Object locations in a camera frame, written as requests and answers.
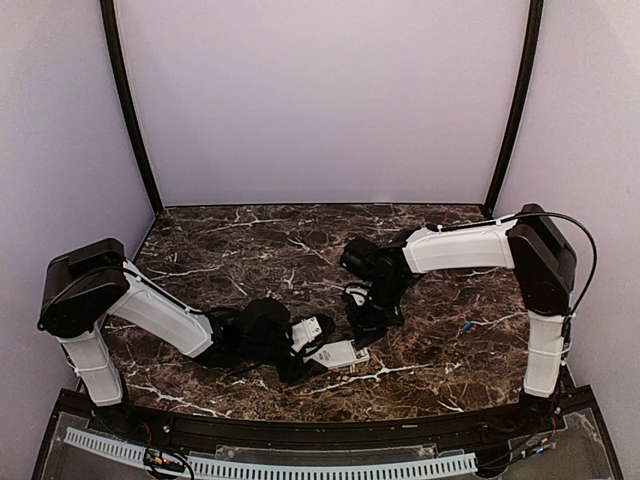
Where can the right black frame post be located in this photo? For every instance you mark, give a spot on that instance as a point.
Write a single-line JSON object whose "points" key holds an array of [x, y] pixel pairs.
{"points": [[517, 107]]}

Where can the white slotted cable duct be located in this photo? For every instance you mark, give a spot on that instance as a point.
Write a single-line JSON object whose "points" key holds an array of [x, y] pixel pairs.
{"points": [[247, 463]]}

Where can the black frame post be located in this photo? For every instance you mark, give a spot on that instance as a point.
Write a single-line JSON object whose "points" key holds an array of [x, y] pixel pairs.
{"points": [[517, 107], [128, 110]]}

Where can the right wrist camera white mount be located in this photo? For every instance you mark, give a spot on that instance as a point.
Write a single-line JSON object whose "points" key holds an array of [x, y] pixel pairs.
{"points": [[355, 293]]}

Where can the black front rail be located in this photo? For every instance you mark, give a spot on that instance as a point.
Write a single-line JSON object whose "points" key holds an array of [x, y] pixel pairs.
{"points": [[487, 429]]}

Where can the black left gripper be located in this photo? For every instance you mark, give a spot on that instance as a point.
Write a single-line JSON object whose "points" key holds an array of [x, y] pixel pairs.
{"points": [[298, 371]]}

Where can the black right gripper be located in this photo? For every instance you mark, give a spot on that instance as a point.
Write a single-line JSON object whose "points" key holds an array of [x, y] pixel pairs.
{"points": [[366, 332]]}

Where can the left black frame post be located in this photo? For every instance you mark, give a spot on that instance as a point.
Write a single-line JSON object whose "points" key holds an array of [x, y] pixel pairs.
{"points": [[128, 110]]}

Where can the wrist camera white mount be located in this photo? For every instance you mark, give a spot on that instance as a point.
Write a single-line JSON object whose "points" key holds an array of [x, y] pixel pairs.
{"points": [[355, 293], [311, 333]]}

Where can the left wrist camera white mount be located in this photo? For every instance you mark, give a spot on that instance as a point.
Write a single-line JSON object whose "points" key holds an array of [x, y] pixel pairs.
{"points": [[311, 333]]}

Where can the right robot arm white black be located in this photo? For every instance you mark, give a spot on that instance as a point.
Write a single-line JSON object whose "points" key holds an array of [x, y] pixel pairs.
{"points": [[528, 243]]}

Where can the white remote control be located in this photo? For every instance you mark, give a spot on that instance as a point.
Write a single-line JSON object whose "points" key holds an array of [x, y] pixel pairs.
{"points": [[339, 355]]}

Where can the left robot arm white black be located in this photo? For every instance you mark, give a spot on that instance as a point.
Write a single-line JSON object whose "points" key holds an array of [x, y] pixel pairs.
{"points": [[87, 284]]}

